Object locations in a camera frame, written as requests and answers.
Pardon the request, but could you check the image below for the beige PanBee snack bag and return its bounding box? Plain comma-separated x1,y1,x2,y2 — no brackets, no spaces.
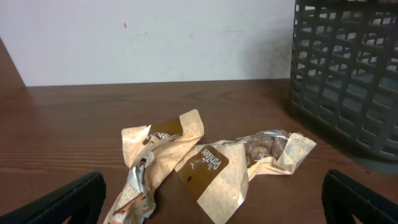
104,109,204,224

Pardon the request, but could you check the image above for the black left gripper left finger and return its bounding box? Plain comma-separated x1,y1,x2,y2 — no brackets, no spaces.
1,172,106,224

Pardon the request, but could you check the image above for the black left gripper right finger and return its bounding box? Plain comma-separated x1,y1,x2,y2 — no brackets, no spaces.
322,169,397,224

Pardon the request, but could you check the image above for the grey plastic lattice basket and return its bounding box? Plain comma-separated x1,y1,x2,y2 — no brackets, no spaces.
290,0,397,162

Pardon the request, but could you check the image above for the beige snack bag with nuts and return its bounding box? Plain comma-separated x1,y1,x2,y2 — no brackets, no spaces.
175,129,316,223

